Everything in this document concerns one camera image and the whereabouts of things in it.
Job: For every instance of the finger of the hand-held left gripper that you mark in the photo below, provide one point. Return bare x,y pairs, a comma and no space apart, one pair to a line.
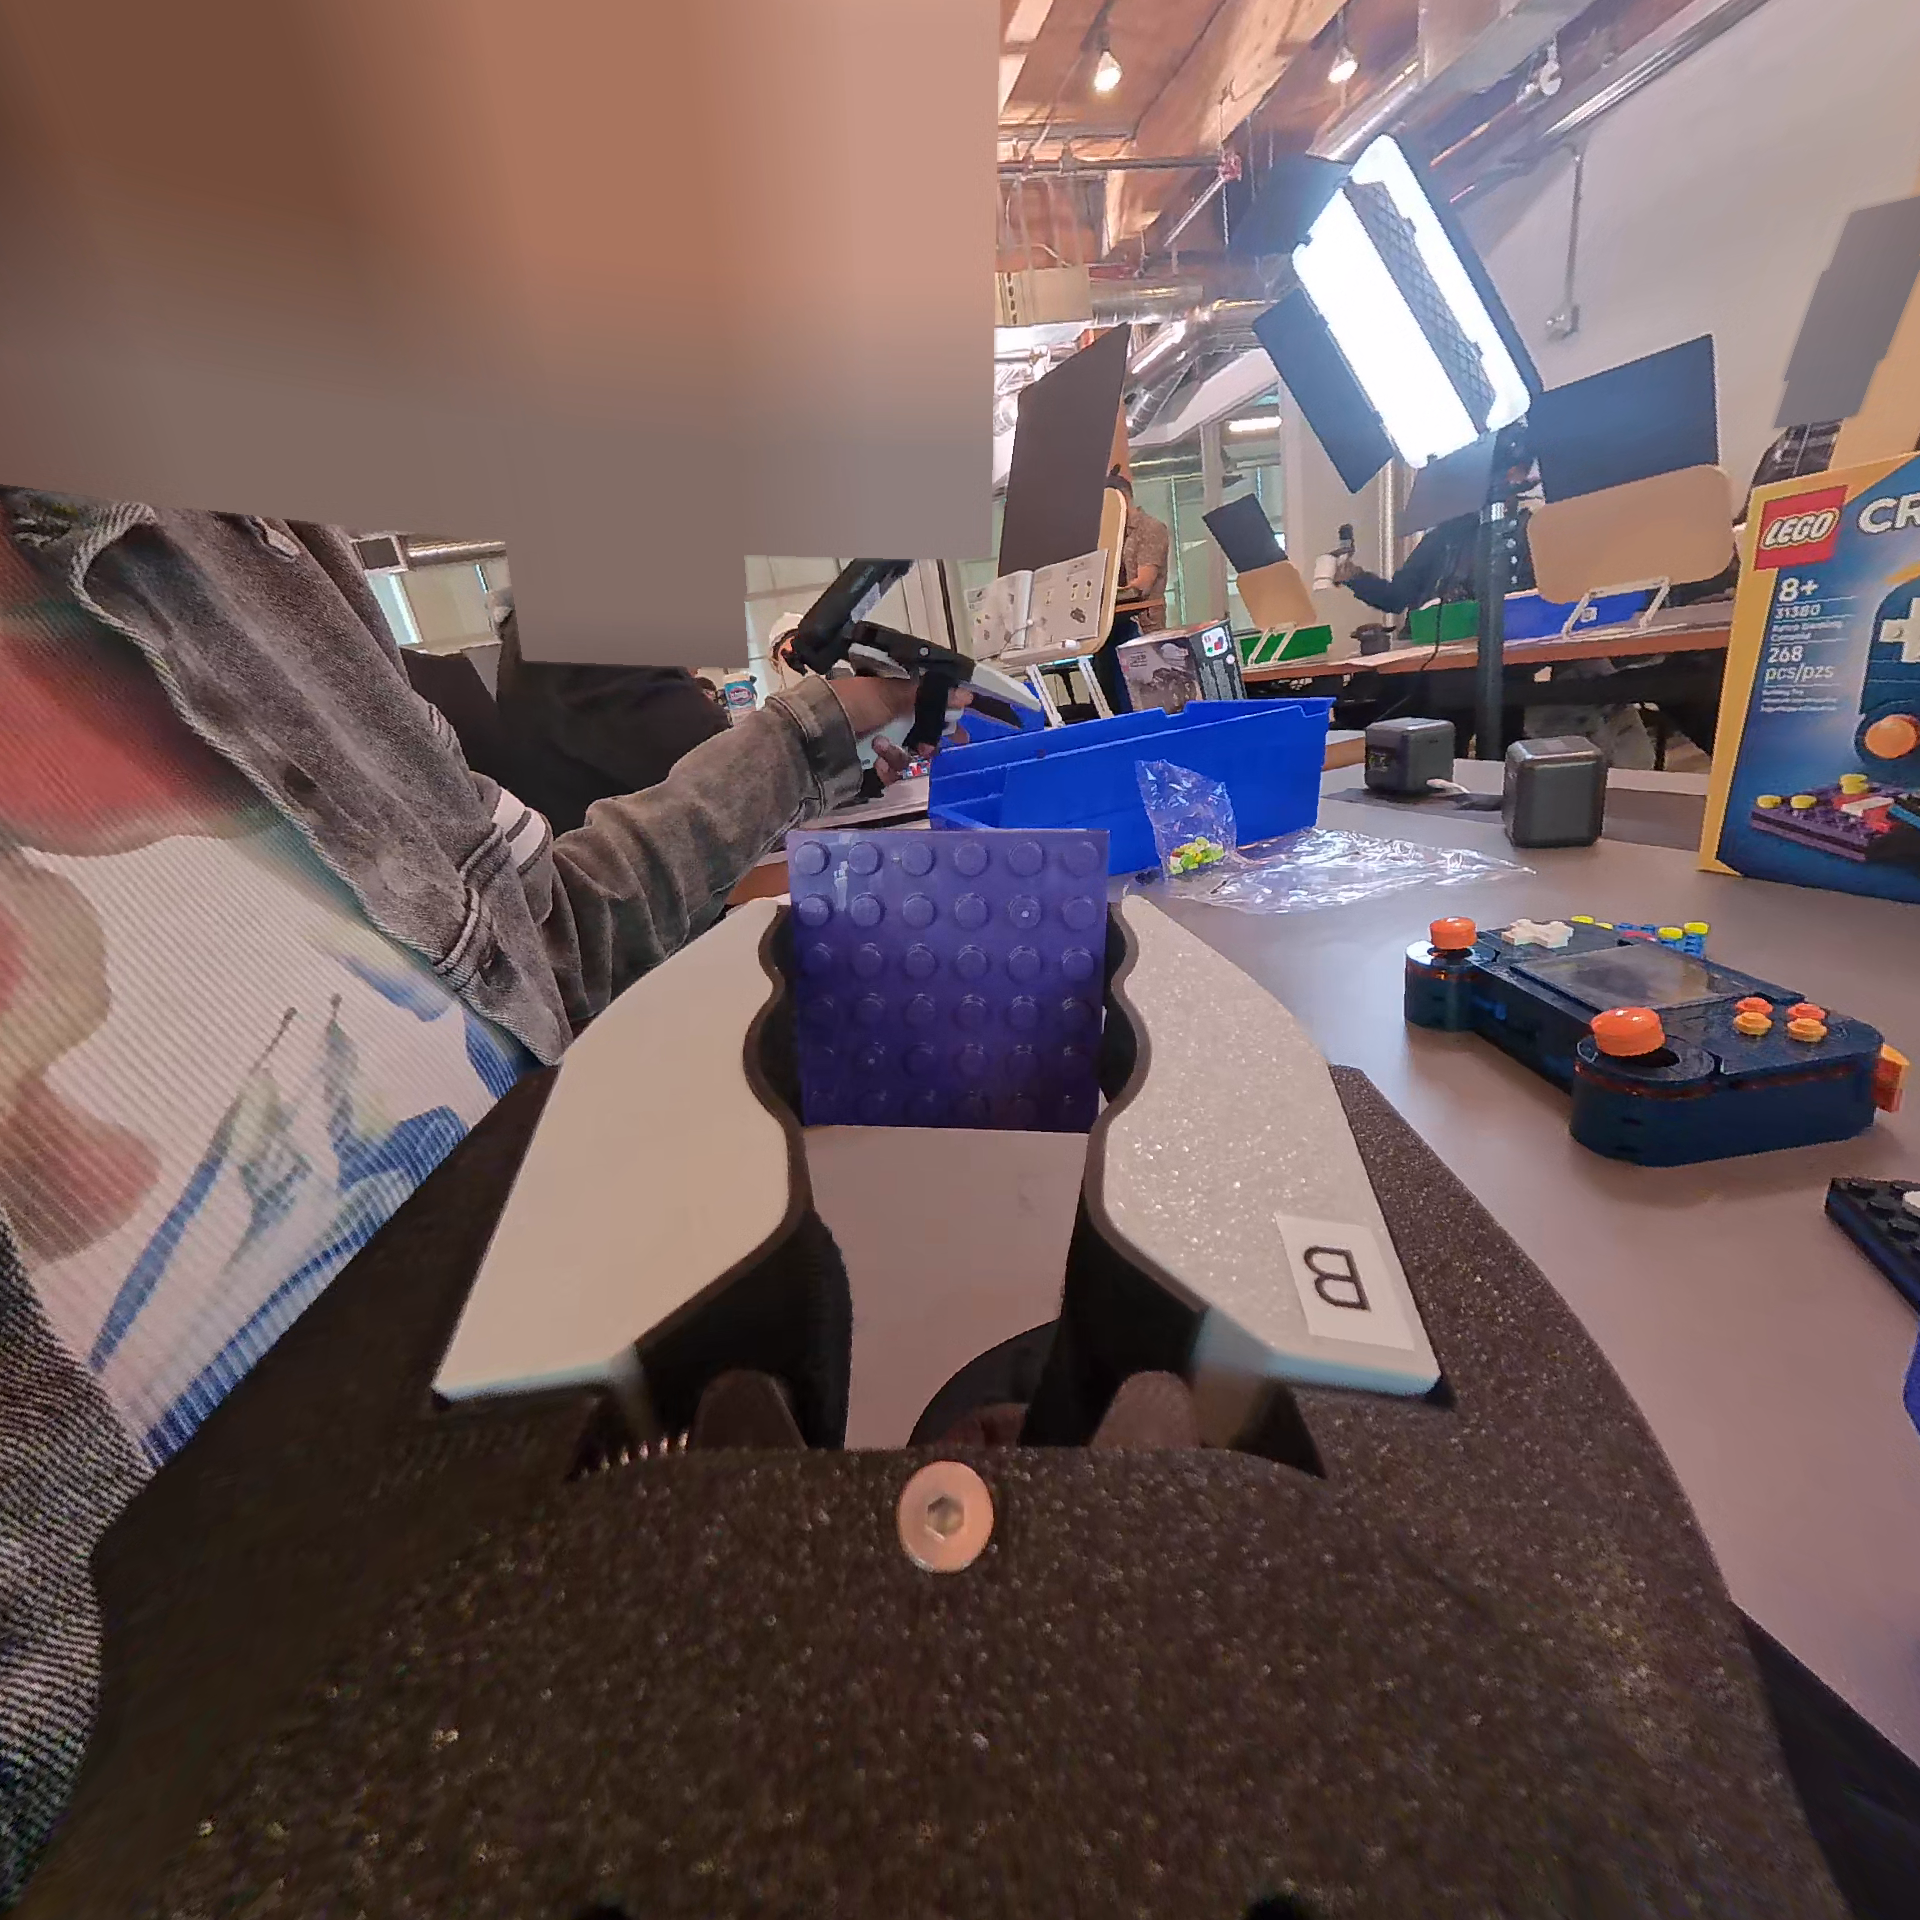
999,693

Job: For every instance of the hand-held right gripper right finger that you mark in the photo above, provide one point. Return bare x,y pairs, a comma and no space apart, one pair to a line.
1245,1170

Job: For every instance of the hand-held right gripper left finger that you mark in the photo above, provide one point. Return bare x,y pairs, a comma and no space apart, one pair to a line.
644,1170

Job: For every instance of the large purple brick plate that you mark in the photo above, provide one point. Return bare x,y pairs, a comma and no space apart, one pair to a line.
945,975

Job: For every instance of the person's left hand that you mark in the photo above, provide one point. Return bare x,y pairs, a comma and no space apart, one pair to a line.
885,721

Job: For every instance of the white printed instruction board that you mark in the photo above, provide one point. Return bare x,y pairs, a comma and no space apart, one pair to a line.
1034,609

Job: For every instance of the long blue plastic bin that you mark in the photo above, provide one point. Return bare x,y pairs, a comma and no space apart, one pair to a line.
1050,781

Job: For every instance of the grey printed toy box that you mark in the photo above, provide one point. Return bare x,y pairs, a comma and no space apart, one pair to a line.
1178,669

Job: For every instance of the clear bag with green pieces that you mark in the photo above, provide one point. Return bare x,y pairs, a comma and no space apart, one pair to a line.
1184,818

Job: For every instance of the large black flag panel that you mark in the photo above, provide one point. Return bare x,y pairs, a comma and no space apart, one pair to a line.
1064,450

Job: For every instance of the small black flag panel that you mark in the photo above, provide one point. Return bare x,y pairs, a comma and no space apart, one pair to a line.
1245,533

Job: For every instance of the flat clear plastic bag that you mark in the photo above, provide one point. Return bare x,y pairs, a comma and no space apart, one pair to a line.
1350,878

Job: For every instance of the dark grey cube charger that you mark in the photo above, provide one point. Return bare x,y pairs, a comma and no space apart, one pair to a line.
1410,755
1552,789

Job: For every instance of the blue brick game console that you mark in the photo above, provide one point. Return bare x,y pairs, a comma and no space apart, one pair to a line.
1651,1050

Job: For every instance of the person's printed white shirt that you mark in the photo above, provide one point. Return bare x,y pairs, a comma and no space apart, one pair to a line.
224,1050

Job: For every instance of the person's grey denim jacket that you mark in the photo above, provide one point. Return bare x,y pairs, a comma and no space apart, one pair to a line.
375,781

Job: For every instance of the black light stand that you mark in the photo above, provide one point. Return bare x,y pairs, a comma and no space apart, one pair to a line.
1505,631

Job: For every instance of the studio light panel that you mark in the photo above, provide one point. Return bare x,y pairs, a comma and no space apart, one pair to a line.
1410,300

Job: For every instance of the far wooden table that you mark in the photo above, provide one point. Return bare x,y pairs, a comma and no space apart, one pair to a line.
1574,649

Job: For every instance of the black plate with coloured studs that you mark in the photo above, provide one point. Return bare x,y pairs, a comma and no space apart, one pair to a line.
1874,1231

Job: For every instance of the cardboard panel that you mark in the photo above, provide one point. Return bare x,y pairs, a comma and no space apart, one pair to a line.
1629,533

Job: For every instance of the blue and yellow toy box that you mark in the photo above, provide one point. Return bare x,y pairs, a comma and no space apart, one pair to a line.
1831,675

